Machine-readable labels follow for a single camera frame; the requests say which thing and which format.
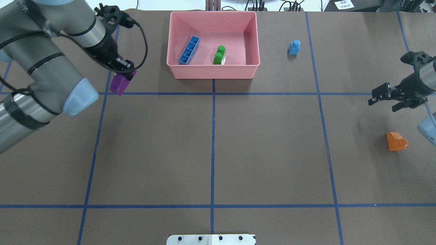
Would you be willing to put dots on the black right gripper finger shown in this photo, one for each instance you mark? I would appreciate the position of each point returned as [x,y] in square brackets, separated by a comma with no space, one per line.
[382,92]
[402,105]

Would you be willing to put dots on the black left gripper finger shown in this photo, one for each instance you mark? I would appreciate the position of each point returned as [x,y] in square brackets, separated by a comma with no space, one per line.
[129,75]

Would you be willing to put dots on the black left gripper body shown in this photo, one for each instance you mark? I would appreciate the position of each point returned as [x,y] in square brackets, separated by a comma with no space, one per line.
[104,48]

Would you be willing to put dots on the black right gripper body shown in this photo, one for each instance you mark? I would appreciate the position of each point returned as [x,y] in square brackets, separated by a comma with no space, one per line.
[411,85]

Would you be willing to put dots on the purple toy block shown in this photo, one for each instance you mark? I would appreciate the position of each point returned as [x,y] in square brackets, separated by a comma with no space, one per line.
[119,83]

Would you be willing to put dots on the orange toy block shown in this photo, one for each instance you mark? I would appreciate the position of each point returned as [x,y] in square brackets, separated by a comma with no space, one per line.
[396,142]

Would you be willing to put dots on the long blue toy block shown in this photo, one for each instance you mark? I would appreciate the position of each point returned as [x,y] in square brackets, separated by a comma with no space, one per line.
[189,51]

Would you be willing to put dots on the green toy block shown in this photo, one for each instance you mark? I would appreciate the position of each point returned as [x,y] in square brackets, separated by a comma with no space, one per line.
[220,55]

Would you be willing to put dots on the small light blue block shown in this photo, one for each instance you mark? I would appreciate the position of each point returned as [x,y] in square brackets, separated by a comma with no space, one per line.
[294,47]

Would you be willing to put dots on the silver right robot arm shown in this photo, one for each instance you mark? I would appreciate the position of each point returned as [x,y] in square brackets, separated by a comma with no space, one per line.
[427,75]

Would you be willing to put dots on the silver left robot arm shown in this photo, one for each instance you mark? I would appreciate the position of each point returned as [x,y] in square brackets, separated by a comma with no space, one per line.
[28,28]

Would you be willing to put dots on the pink plastic box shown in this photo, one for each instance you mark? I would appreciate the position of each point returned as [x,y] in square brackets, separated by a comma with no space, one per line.
[236,30]

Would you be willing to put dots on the black office chair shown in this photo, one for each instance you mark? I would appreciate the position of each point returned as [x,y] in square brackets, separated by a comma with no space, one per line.
[410,6]

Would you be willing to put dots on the lower black relay board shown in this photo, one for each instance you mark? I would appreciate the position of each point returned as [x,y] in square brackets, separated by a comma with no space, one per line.
[294,5]

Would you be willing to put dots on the black relay board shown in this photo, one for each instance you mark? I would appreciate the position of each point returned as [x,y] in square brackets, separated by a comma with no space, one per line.
[294,5]
[255,5]

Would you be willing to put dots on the upper black relay board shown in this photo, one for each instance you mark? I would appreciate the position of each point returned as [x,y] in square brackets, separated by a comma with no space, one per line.
[255,5]

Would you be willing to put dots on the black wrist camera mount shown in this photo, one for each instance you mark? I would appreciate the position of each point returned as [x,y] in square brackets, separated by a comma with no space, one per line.
[417,59]

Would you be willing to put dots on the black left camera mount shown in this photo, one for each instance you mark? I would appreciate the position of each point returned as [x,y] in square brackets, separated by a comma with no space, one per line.
[112,17]

